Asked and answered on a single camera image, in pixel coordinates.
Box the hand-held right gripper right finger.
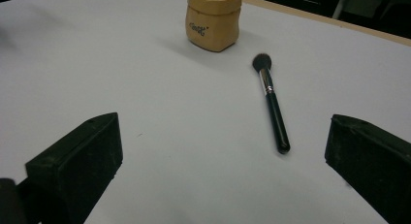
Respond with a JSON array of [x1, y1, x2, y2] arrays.
[[324, 113, 411, 224]]

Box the brown paper bag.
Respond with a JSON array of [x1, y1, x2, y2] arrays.
[[185, 0, 243, 53]]

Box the black makeup brush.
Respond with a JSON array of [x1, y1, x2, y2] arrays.
[[251, 52, 291, 155]]

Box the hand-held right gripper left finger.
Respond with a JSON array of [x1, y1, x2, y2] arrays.
[[24, 112, 124, 224]]

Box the white metal stand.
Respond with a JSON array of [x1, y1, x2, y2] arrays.
[[332, 0, 351, 20]]

